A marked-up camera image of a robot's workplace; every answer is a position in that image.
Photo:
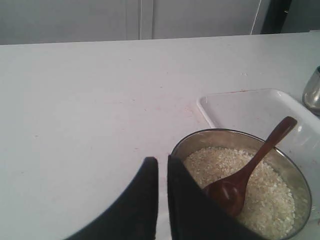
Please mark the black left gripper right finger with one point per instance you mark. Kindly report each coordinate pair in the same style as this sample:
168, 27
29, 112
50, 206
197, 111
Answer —
192, 215

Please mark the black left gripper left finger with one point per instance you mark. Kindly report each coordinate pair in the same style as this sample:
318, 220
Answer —
133, 216

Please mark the brown wooden spoon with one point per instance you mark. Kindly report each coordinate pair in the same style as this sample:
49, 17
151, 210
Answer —
229, 193

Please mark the steel bowl of rice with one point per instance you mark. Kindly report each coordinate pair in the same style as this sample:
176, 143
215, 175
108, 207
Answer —
278, 199

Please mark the stainless steel cup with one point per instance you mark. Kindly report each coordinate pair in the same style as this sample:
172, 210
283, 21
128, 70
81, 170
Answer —
311, 93

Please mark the white rectangular tray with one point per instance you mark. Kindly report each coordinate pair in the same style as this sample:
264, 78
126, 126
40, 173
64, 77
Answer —
257, 112

